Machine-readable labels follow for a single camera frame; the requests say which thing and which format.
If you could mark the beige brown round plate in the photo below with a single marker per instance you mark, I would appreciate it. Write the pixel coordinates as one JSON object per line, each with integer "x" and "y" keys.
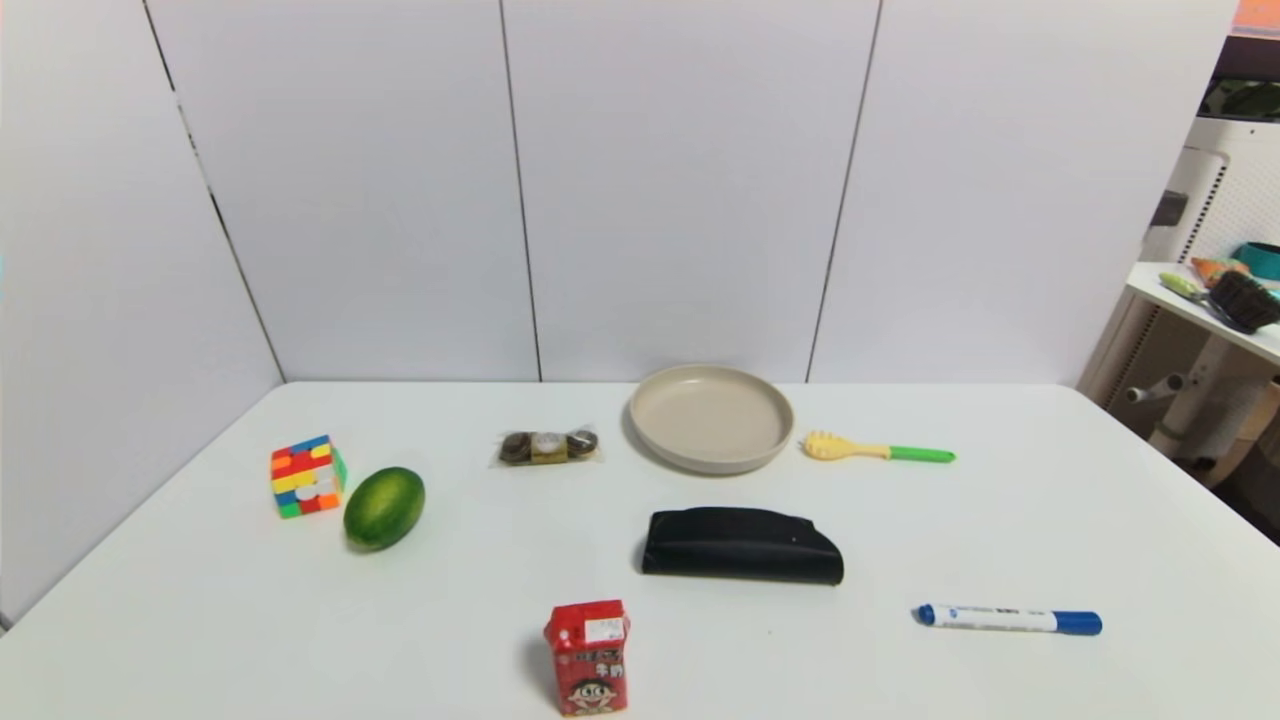
{"x": 711, "y": 415}

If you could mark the clear snack packet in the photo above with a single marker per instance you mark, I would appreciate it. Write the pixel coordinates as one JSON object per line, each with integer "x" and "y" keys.
{"x": 548, "y": 447}

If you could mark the black pencil case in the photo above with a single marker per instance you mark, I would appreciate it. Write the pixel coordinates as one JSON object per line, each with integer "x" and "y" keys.
{"x": 740, "y": 547}

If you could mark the yellow green pasta server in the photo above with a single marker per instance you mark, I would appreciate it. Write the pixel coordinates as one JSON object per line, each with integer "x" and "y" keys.
{"x": 850, "y": 449}

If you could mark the green toy watermelon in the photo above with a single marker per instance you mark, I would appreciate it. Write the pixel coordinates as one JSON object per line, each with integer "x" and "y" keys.
{"x": 384, "y": 508}

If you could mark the red milk drink carton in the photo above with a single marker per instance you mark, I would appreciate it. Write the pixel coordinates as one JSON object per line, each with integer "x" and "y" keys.
{"x": 590, "y": 660}

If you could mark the colourful puzzle cube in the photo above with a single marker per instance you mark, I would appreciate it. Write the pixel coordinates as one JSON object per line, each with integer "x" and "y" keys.
{"x": 306, "y": 476}

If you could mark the blue white marker pen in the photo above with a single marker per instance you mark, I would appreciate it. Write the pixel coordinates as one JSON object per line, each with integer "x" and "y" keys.
{"x": 1000, "y": 619}

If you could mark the white side table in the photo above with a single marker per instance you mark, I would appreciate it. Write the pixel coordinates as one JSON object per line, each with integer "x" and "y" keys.
{"x": 1190, "y": 350}

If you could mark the orange toy carrot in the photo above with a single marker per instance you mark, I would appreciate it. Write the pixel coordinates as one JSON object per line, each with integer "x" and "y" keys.
{"x": 1218, "y": 269}

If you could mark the white pegboard cabinet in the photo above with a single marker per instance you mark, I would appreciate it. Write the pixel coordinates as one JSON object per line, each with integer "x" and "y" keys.
{"x": 1215, "y": 190}

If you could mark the dark scrub brush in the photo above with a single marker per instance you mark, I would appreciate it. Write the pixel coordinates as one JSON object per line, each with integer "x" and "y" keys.
{"x": 1243, "y": 300}

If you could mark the teal bowl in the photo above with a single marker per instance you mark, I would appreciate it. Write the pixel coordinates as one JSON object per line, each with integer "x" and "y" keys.
{"x": 1259, "y": 260}

